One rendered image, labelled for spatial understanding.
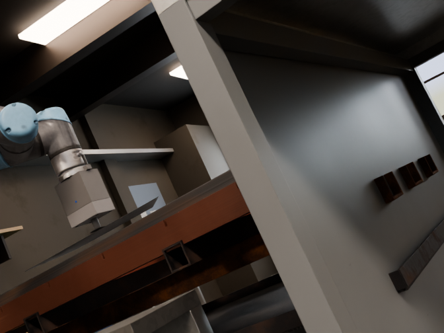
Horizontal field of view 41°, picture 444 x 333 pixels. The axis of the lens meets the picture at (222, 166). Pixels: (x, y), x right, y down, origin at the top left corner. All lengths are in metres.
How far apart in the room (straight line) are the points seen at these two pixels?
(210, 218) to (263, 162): 0.45
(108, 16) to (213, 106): 5.23
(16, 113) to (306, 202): 0.64
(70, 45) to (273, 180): 5.48
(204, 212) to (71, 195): 0.37
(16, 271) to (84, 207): 4.76
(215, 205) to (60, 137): 0.44
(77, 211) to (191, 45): 0.72
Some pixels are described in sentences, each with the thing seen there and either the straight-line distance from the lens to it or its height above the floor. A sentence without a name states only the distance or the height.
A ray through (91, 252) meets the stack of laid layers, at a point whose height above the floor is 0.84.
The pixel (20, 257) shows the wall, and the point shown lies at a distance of 6.19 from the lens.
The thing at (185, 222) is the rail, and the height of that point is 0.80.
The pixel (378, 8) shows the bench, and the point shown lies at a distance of 1.35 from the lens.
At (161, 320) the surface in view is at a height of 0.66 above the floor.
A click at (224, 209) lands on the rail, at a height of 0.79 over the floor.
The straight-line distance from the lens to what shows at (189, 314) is 1.13.
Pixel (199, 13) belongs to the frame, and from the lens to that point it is 0.72.
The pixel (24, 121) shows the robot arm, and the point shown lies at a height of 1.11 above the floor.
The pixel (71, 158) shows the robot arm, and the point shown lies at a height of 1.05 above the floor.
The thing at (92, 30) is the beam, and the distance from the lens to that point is 5.97.
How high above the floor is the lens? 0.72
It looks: 7 degrees up
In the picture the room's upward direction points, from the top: 25 degrees counter-clockwise
